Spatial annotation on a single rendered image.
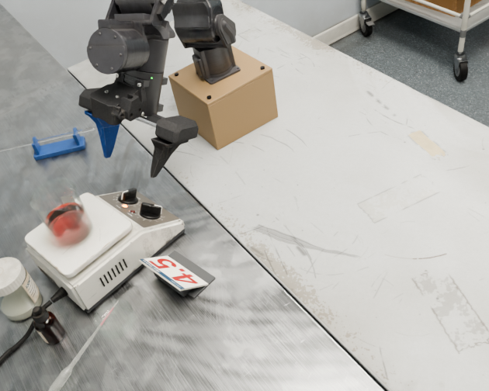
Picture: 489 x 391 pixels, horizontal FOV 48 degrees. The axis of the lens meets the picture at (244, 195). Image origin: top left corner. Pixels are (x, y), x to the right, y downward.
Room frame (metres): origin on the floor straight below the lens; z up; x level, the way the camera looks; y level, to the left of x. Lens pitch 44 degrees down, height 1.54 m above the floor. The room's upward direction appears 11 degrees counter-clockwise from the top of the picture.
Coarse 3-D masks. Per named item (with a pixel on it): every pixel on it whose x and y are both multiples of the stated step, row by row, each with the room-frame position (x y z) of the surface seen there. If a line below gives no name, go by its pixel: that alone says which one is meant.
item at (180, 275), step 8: (152, 264) 0.53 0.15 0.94; (160, 264) 0.53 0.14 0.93; (168, 264) 0.54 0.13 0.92; (176, 264) 0.54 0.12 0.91; (168, 272) 0.51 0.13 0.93; (176, 272) 0.51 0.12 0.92; (184, 272) 0.52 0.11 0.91; (176, 280) 0.49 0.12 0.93; (184, 280) 0.49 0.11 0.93; (192, 280) 0.50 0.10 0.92
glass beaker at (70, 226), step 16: (48, 192) 0.59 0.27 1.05; (64, 192) 0.60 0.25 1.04; (48, 208) 0.58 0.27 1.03; (64, 208) 0.54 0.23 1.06; (80, 208) 0.56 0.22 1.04; (48, 224) 0.54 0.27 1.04; (64, 224) 0.54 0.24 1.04; (80, 224) 0.55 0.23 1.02; (64, 240) 0.54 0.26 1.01; (80, 240) 0.54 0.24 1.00
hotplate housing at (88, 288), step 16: (160, 224) 0.59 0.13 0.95; (176, 224) 0.60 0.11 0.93; (128, 240) 0.55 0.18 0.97; (144, 240) 0.56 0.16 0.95; (160, 240) 0.58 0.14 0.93; (32, 256) 0.57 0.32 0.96; (112, 256) 0.53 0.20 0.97; (128, 256) 0.54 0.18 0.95; (144, 256) 0.56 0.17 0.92; (48, 272) 0.54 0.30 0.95; (80, 272) 0.51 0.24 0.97; (96, 272) 0.51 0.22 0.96; (112, 272) 0.52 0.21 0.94; (128, 272) 0.53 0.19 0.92; (64, 288) 0.51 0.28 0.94; (80, 288) 0.49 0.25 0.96; (96, 288) 0.50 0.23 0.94; (112, 288) 0.51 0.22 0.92; (80, 304) 0.49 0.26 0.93; (96, 304) 0.50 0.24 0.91
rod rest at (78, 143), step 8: (32, 144) 0.88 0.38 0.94; (48, 144) 0.91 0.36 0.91; (56, 144) 0.90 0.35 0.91; (64, 144) 0.90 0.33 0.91; (72, 144) 0.89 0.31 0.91; (80, 144) 0.89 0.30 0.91; (40, 152) 0.89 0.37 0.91; (48, 152) 0.88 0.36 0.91; (56, 152) 0.88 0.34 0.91; (64, 152) 0.88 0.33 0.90
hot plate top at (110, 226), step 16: (96, 208) 0.61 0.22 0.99; (112, 208) 0.61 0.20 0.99; (96, 224) 0.58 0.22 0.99; (112, 224) 0.57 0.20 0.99; (128, 224) 0.56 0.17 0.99; (32, 240) 0.57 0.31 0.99; (48, 240) 0.56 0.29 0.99; (96, 240) 0.54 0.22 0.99; (112, 240) 0.54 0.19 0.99; (48, 256) 0.53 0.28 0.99; (64, 256) 0.53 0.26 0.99; (80, 256) 0.52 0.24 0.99; (96, 256) 0.52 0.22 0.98; (64, 272) 0.50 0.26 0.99
